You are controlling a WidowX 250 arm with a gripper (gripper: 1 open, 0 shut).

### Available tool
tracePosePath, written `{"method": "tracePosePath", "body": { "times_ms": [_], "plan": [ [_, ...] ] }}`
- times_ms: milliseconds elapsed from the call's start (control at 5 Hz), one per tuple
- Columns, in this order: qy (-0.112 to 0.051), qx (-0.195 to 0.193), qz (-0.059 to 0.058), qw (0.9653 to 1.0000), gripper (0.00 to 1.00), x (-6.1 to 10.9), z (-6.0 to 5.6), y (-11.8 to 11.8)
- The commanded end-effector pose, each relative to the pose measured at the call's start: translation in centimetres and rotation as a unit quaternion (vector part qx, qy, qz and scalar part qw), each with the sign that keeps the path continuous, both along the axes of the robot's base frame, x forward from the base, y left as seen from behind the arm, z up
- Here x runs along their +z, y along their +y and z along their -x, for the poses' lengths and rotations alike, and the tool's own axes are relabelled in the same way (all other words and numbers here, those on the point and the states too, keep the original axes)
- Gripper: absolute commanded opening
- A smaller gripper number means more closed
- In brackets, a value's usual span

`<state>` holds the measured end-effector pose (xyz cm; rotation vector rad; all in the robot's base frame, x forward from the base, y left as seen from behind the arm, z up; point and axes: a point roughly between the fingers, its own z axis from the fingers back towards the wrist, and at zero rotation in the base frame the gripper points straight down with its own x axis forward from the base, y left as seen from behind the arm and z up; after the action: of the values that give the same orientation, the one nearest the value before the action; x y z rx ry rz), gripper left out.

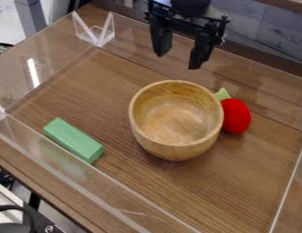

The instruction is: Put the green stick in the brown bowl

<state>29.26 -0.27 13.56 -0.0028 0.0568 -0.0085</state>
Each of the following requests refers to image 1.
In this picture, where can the clear acrylic tray enclosure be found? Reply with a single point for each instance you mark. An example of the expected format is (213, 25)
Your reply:
(138, 146)

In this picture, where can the clear acrylic corner bracket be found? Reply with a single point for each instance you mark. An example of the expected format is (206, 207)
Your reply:
(94, 35)

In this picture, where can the black equipment with cable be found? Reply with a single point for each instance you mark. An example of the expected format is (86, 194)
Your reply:
(25, 220)

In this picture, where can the red plush strawberry toy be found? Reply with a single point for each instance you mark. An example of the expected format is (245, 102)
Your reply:
(237, 113)

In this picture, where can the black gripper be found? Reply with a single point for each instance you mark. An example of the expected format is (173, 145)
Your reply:
(186, 17)

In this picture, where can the brown wooden bowl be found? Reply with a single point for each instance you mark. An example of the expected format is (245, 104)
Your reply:
(177, 118)

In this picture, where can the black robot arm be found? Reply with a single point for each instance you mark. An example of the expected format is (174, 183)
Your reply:
(221, 39)

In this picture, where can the green rectangular stick block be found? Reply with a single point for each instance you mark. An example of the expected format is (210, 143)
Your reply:
(74, 140)

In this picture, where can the black table leg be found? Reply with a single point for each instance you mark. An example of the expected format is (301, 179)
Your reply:
(34, 201)

